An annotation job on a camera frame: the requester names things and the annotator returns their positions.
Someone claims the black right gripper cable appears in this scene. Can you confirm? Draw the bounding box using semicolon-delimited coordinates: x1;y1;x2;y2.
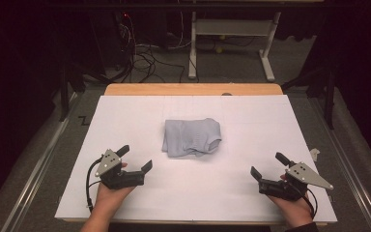
298;185;319;220

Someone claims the white paper scrap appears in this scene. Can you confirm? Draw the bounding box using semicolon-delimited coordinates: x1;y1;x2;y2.
308;147;322;162

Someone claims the tangle of floor cables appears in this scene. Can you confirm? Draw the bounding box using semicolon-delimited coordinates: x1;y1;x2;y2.
117;11;187;84

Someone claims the black metal stand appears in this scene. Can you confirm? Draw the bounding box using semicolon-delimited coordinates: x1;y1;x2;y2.
281;62;337;131
57;59;112;123

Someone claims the metal floor rail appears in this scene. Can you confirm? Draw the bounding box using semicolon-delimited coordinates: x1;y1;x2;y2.
0;91;79;232
307;96;371;232

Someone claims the wooden table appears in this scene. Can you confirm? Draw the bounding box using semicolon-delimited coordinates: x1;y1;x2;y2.
65;82;328;226

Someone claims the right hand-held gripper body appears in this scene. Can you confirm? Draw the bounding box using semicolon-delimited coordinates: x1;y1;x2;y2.
258;161;334;202

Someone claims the person's left hand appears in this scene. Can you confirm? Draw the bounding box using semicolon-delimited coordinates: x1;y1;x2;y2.
94;161;137;215

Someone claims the light grey garment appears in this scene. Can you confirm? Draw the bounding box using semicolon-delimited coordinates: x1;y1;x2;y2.
161;117;223;160

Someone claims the white paper sheet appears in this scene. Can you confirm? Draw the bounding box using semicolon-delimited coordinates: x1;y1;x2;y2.
54;94;338;224

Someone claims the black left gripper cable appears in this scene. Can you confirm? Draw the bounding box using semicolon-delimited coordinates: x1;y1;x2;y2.
84;159;103;213

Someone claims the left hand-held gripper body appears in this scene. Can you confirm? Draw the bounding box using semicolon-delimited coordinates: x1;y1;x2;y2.
94;148;146;190

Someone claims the person's right hand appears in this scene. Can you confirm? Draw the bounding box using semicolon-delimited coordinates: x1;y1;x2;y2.
266;173;314;229

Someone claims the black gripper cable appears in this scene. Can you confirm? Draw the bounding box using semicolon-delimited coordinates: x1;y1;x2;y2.
84;159;103;213
298;185;319;220

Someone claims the white metal desk frame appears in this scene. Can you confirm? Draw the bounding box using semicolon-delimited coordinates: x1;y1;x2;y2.
187;11;282;83

